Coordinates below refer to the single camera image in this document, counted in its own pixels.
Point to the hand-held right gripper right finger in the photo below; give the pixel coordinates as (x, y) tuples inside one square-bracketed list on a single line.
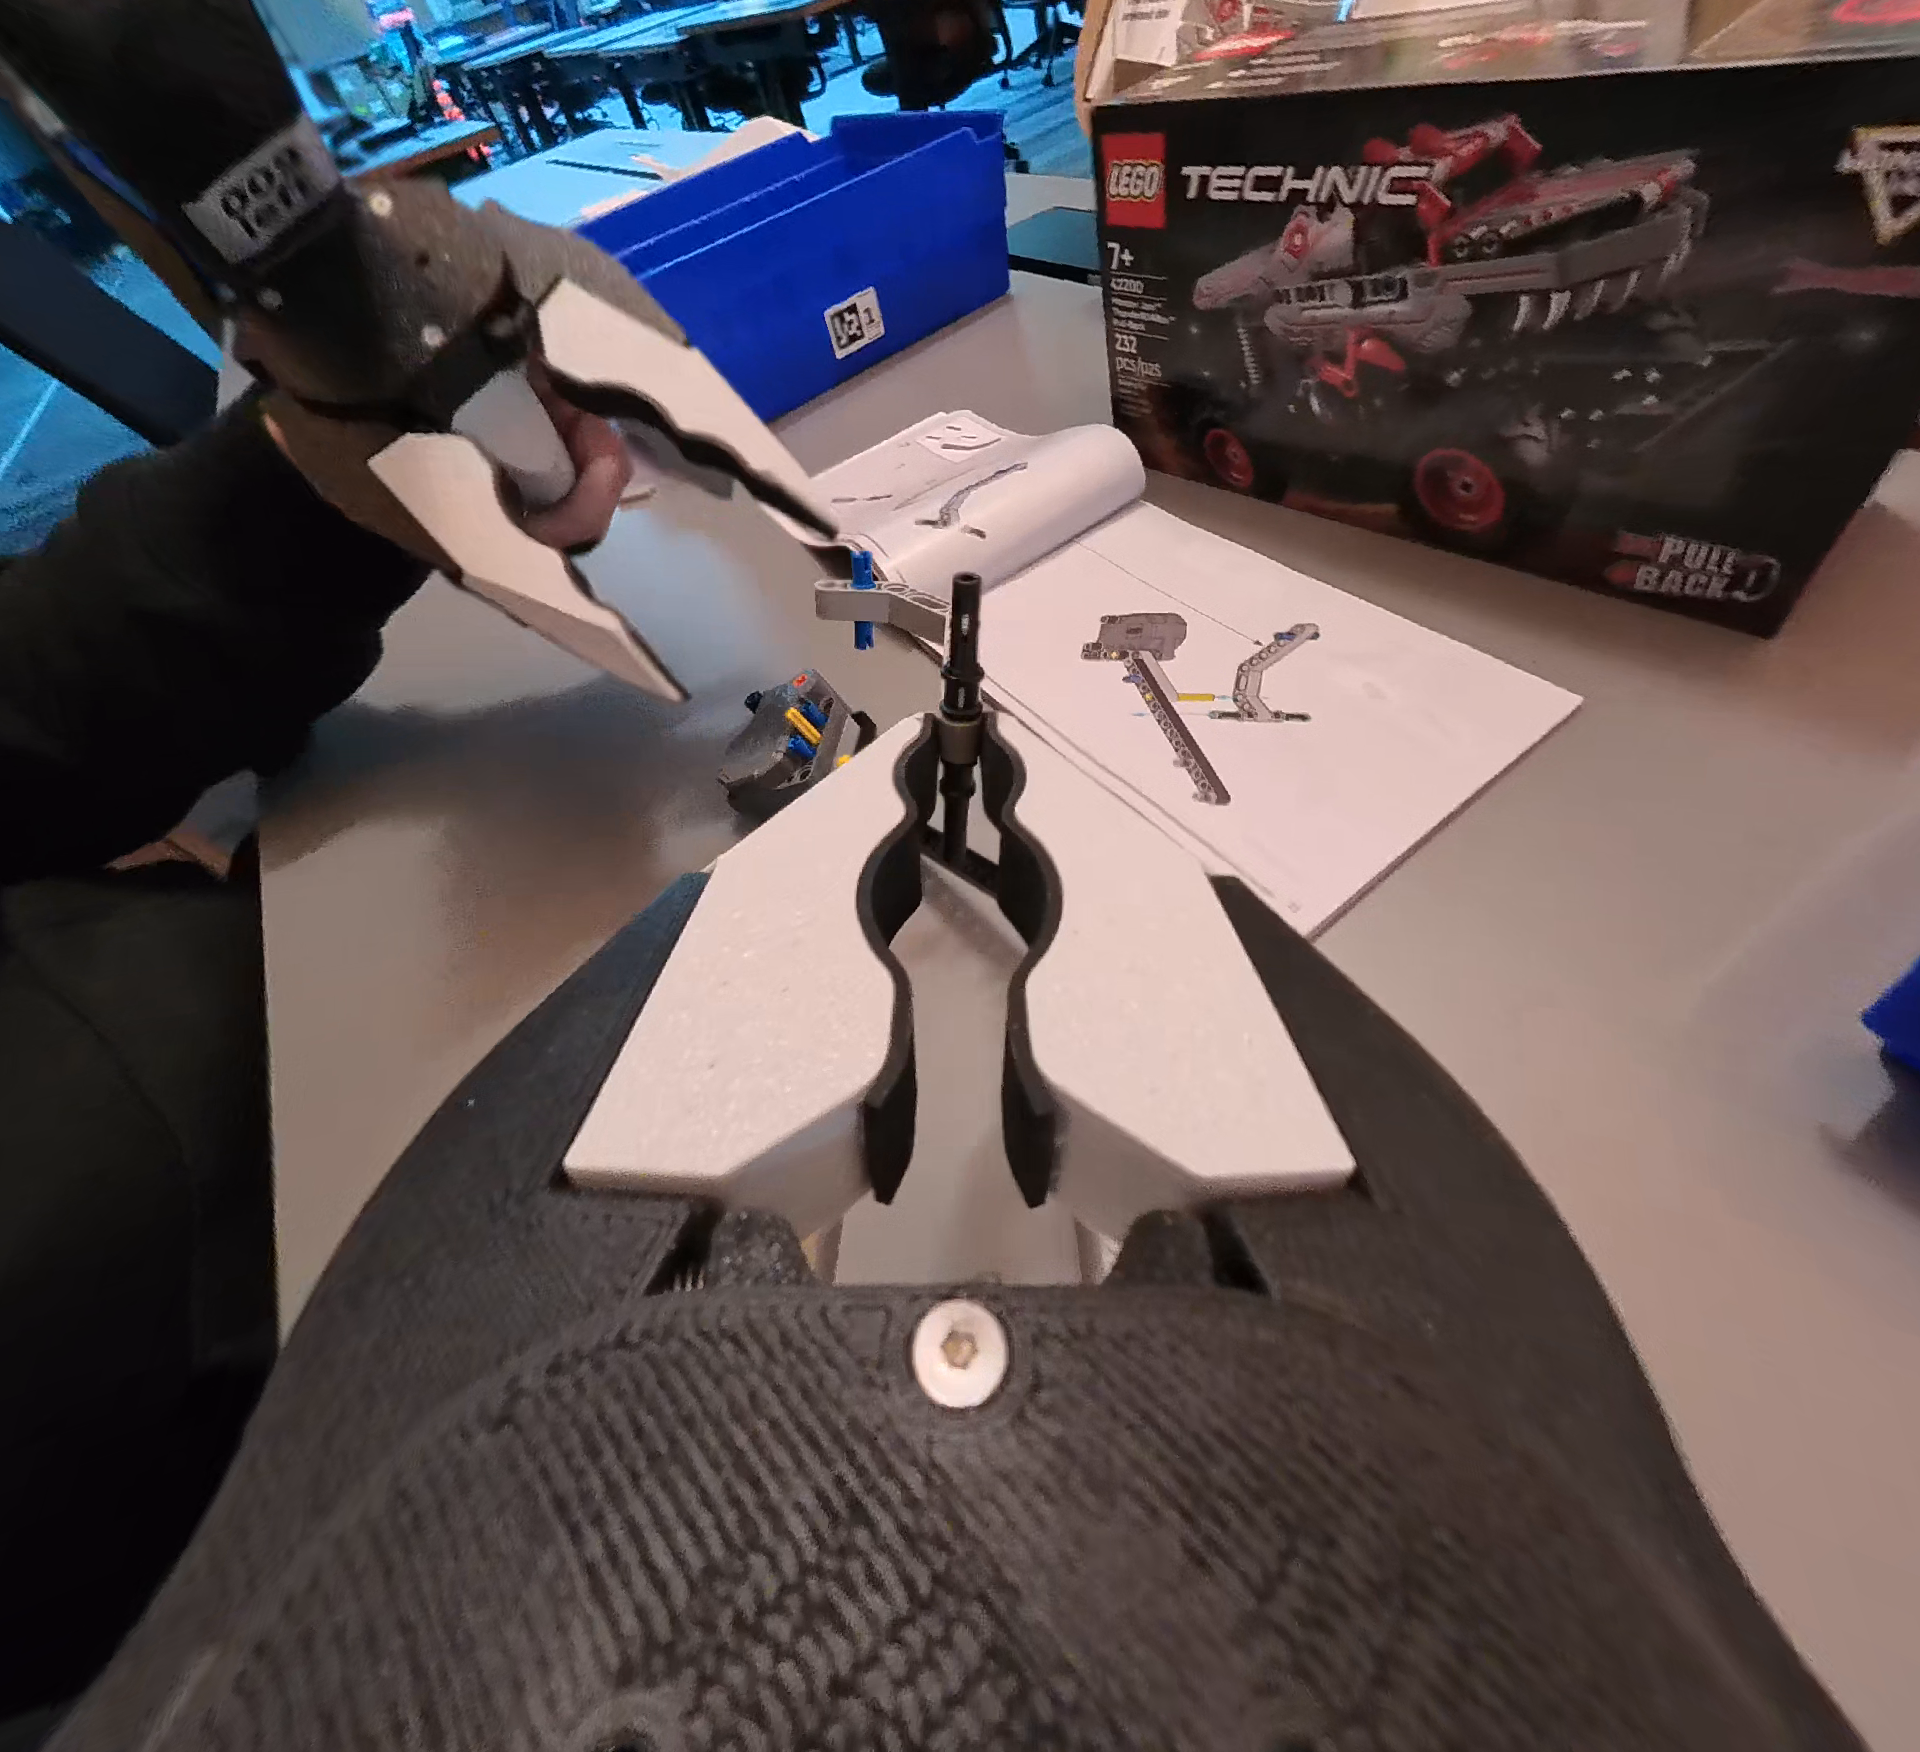
[(1185, 1034)]

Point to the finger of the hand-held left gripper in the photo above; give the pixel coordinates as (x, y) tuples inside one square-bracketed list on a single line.
[(511, 553), (661, 371)]

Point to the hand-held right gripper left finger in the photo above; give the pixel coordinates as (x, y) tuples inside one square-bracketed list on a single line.
[(752, 1017)]

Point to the grey motor black beam assembly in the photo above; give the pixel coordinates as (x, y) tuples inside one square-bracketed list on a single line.
[(788, 746)]

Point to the light grey bent toy beam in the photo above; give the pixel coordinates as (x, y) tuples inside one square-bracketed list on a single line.
[(901, 605)]

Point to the black toy axle pin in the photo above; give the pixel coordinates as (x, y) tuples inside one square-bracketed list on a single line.
[(960, 643)]

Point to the person's left forearm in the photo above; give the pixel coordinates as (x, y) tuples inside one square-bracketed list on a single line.
[(180, 643)]

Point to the person's left hand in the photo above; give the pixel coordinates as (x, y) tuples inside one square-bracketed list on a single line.
[(604, 492)]

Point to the blue plastic bin with tag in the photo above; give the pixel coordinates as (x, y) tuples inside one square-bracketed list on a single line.
[(781, 268)]

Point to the white background table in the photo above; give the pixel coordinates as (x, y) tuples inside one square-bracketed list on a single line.
[(600, 163)]

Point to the white instruction booklet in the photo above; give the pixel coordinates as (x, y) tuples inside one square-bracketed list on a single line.
[(1350, 702)]

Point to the row of dark background tables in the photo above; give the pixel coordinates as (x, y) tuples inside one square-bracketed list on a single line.
[(781, 14)]

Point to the person's dark clothing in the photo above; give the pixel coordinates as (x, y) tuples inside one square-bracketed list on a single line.
[(119, 1257)]

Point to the plain blue plastic bin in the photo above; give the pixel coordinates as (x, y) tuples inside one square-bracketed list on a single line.
[(1898, 1017)]

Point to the black toy truck set box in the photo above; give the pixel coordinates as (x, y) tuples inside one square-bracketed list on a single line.
[(1501, 327)]

